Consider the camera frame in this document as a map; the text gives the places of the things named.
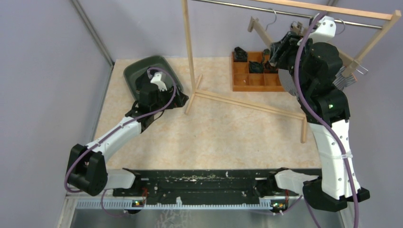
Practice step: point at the green plastic basin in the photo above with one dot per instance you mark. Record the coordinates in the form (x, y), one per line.
(133, 74)

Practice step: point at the wooden clothes rack frame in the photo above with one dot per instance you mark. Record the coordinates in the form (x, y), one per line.
(390, 20)

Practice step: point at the grey striped underwear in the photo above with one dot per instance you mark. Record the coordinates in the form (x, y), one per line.
(340, 81)

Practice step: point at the wooden clip hanger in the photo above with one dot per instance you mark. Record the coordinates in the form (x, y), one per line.
(254, 25)
(351, 64)

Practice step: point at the rolled black red sock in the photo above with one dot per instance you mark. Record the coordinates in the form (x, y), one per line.
(269, 66)

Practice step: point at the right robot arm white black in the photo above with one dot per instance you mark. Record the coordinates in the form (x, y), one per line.
(310, 77)

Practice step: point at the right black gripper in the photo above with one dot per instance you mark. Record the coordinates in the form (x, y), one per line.
(280, 50)

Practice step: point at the rolled dark sock middle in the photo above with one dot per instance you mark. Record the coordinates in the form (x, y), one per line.
(256, 67)

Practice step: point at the metal hanging rod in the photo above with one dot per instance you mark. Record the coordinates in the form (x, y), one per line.
(269, 10)

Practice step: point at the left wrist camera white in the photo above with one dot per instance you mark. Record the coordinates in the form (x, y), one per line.
(158, 79)

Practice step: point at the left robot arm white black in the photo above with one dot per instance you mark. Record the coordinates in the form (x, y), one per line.
(86, 169)

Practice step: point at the wooden compartment tray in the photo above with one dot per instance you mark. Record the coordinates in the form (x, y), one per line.
(244, 80)

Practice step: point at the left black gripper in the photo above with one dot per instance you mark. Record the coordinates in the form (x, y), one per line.
(178, 100)

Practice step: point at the rolled black sock top-left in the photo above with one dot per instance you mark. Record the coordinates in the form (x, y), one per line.
(240, 55)

